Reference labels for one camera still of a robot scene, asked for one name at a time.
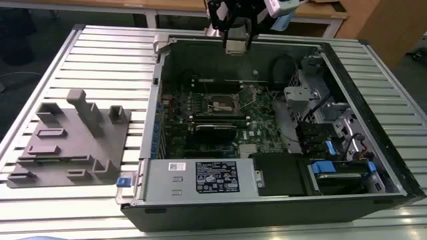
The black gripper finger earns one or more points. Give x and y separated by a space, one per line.
226 35
250 37

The silver topped CPU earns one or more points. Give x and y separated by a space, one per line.
236 47

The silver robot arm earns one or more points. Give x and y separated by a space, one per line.
283 22

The CPU socket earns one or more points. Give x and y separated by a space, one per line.
220 100

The grey case release latch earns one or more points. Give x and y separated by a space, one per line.
160 42

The perforated metal drive cage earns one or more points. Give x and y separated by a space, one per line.
310 77

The green motherboard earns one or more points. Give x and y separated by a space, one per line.
263 130

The black graphics card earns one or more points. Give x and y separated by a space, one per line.
214 136

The wooden cabinet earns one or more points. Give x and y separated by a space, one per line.
394 25

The silver chipset heat sink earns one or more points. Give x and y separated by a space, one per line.
248 148

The blue plastic clip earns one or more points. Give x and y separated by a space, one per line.
330 147

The hard disk in blue carrier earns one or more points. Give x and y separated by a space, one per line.
322 167

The silver power supply unit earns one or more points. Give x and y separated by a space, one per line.
160 185

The blue case latch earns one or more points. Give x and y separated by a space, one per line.
124 182

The grey parts rack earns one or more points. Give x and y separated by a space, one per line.
67 150

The black PC case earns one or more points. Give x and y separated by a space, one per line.
234 217

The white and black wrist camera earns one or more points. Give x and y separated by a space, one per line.
280 7

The wooden desk white frame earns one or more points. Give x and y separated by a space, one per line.
320 13
83 2

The grey metal bracket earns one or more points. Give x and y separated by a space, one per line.
296 96

